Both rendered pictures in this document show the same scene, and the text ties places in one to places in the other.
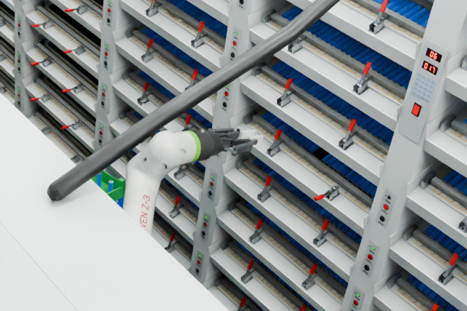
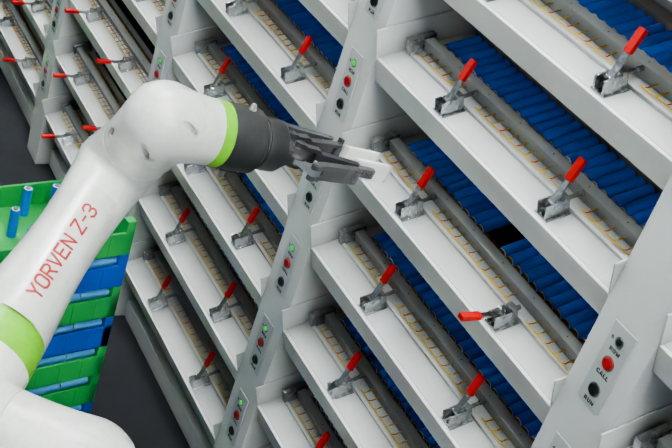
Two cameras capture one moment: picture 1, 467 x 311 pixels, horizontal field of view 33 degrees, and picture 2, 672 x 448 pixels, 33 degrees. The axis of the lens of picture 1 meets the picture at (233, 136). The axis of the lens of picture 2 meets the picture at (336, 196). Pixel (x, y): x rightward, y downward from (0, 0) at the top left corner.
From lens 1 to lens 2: 0.89 m
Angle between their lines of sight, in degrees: 8
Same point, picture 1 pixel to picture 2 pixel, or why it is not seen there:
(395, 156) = (654, 247)
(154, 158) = (126, 129)
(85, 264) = not seen: outside the picture
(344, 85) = (576, 74)
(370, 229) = (563, 409)
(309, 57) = (518, 14)
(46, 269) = not seen: outside the picture
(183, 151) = (193, 132)
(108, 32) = not seen: outside the picture
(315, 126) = (499, 165)
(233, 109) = (354, 114)
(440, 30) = not seen: outside the picture
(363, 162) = (579, 255)
